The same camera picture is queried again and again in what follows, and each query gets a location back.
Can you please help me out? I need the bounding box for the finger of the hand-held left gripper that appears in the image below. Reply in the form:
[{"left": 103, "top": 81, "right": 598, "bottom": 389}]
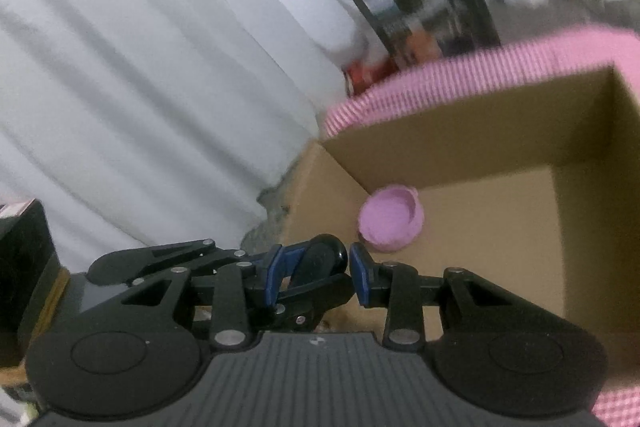
[
  {"left": 277, "top": 273, "right": 355, "bottom": 329},
  {"left": 87, "top": 237, "right": 271, "bottom": 286}
]

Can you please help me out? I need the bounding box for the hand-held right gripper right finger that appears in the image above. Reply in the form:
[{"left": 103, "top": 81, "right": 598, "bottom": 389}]
[{"left": 349, "top": 243, "right": 506, "bottom": 350}]

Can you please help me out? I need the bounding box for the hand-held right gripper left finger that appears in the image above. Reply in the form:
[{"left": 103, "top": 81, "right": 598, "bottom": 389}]
[{"left": 120, "top": 246, "right": 285, "bottom": 350}]

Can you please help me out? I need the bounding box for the black round object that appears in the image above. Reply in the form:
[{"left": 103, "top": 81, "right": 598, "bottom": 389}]
[{"left": 291, "top": 234, "right": 349, "bottom": 290}]

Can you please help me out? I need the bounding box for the pink round jar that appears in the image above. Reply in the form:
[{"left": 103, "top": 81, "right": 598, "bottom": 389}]
[{"left": 357, "top": 184, "right": 426, "bottom": 254}]

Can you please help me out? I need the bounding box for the brown cardboard box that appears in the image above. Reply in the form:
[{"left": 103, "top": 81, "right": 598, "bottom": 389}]
[{"left": 277, "top": 62, "right": 640, "bottom": 358}]

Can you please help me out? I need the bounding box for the black box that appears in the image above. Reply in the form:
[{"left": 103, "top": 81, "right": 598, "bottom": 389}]
[{"left": 0, "top": 199, "right": 71, "bottom": 370}]

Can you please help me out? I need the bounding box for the white curtain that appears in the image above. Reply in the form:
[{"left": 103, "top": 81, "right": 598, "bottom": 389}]
[{"left": 0, "top": 0, "right": 358, "bottom": 260}]

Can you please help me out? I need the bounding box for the red bag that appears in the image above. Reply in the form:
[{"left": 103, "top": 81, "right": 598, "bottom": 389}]
[{"left": 343, "top": 58, "right": 401, "bottom": 98}]

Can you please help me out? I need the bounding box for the pink checkered cloth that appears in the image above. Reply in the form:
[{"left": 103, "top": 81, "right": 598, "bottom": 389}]
[{"left": 320, "top": 26, "right": 640, "bottom": 427}]

